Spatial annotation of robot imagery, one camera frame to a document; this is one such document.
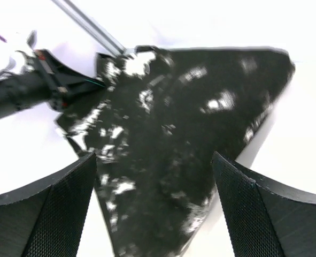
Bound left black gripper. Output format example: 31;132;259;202
0;49;105;119

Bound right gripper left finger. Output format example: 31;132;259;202
0;153;97;257

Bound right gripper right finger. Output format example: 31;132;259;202
212;153;316;257

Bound left aluminium frame post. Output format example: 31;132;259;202
52;0;126;56

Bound black white-splattered trousers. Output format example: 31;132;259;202
57;46;295;256

